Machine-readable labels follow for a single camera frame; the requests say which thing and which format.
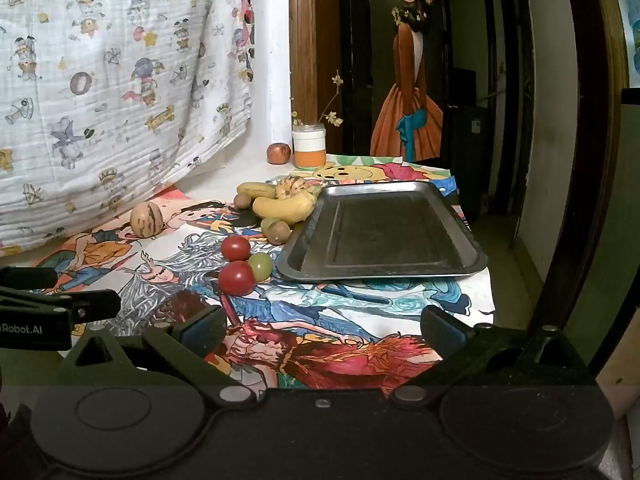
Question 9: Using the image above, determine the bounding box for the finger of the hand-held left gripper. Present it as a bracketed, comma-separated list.
[0, 266, 59, 289]
[0, 287, 122, 323]

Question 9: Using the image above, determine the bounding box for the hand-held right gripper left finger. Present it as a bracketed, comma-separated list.
[57, 305, 261, 406]

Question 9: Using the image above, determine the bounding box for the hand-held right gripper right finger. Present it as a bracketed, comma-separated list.
[390, 305, 598, 404]

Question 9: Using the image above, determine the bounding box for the red tomato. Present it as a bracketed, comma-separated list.
[220, 236, 251, 262]
[218, 260, 256, 296]

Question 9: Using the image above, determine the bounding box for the striped tan melon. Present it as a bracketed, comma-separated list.
[130, 202, 164, 237]
[276, 175, 323, 201]

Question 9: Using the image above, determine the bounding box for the metal baking tray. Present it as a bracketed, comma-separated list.
[276, 181, 488, 281]

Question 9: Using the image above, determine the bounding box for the large yellow banana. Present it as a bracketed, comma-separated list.
[252, 191, 317, 224]

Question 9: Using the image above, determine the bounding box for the small spotted banana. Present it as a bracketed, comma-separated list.
[236, 181, 278, 200]

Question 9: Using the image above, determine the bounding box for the colourful cartoon table cover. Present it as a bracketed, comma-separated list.
[0, 180, 496, 391]

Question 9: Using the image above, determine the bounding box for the dark cabinet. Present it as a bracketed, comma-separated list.
[447, 67, 493, 221]

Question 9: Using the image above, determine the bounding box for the white and orange jar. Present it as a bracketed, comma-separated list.
[292, 124, 327, 170]

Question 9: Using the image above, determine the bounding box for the white printed blanket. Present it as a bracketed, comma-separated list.
[0, 0, 256, 256]

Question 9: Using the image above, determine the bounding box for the jar with dried flowers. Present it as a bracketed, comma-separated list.
[291, 71, 345, 128]

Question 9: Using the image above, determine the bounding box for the wall poster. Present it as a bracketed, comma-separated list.
[370, 0, 446, 161]

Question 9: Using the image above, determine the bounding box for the dark wooden door frame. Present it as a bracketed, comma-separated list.
[530, 0, 631, 376]

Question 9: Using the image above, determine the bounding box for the brown wooden door frame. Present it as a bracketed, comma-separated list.
[289, 0, 346, 156]

